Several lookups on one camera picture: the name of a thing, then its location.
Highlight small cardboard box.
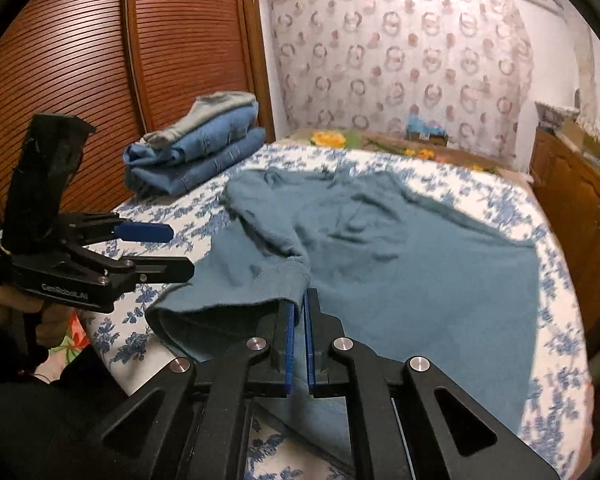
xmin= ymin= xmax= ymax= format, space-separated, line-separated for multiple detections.
xmin=406 ymin=130 xmax=451 ymax=148

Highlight brown slatted wardrobe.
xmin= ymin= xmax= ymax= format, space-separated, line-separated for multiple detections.
xmin=0 ymin=0 xmax=276 ymax=241

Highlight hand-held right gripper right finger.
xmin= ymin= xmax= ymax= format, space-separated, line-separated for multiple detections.
xmin=302 ymin=288 xmax=576 ymax=480

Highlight cream window curtain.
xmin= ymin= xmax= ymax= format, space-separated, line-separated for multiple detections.
xmin=572 ymin=20 xmax=600 ymax=133

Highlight patterned storage box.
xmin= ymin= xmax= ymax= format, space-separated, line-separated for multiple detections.
xmin=535 ymin=101 xmax=581 ymax=132

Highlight orange floral cloth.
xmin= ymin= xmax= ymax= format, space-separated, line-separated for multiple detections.
xmin=50 ymin=310 xmax=92 ymax=367

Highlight blue floral bedspread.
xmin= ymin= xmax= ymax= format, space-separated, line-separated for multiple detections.
xmin=82 ymin=137 xmax=593 ymax=480

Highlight light blue bundle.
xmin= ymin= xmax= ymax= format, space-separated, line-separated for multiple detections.
xmin=406 ymin=114 xmax=448 ymax=136

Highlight person's left hand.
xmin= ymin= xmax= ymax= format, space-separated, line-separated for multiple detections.
xmin=0 ymin=280 xmax=76 ymax=361

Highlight wooden dresser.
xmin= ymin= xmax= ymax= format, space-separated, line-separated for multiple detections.
xmin=530 ymin=127 xmax=600 ymax=341

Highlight person's left forearm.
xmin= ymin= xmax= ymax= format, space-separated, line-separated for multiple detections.
xmin=0 ymin=310 xmax=131 ymax=480

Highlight open cardboard box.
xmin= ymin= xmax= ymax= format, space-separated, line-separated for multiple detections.
xmin=555 ymin=119 xmax=600 ymax=160

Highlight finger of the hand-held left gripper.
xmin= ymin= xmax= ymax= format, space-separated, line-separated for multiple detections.
xmin=100 ymin=254 xmax=196 ymax=285
xmin=111 ymin=221 xmax=175 ymax=244

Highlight grey folded garment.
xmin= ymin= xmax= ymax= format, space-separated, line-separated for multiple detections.
xmin=142 ymin=91 xmax=257 ymax=150

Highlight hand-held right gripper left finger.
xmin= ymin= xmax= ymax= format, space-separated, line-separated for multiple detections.
xmin=75 ymin=300 xmax=297 ymax=480

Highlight teal pants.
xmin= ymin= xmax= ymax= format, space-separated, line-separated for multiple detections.
xmin=145 ymin=167 xmax=541 ymax=466

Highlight yellow floral blanket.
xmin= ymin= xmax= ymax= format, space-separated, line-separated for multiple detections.
xmin=285 ymin=127 xmax=533 ymax=183

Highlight blue folded denim jeans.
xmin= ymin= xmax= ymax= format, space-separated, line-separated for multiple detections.
xmin=125 ymin=127 xmax=267 ymax=197

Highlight patterned lace curtain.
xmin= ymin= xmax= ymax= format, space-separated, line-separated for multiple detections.
xmin=257 ymin=0 xmax=536 ymax=171

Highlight light blue folded jeans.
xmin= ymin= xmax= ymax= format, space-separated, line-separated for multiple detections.
xmin=123 ymin=101 xmax=259 ymax=167

